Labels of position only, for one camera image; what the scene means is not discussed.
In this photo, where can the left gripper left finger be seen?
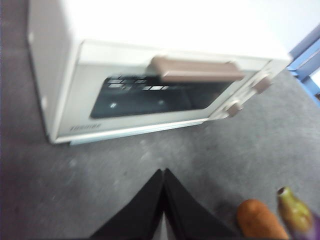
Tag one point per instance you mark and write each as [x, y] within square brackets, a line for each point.
[140, 217]

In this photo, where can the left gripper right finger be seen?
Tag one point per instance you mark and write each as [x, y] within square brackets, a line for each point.
[190, 217]

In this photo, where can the purple eggplant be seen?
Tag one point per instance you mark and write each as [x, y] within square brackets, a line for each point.
[297, 215]

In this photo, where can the oven timer knob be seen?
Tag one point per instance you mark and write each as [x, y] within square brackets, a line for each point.
[234, 108]

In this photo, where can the oven temperature knob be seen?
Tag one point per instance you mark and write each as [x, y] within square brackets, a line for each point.
[261, 83]

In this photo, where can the cream Toshiba toaster oven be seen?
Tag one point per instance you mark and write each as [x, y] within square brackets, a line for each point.
[175, 25]

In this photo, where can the orange corn cob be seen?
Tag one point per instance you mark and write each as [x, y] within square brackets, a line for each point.
[260, 222]

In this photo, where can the blue metal frame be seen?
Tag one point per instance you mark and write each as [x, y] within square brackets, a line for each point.
[305, 55]

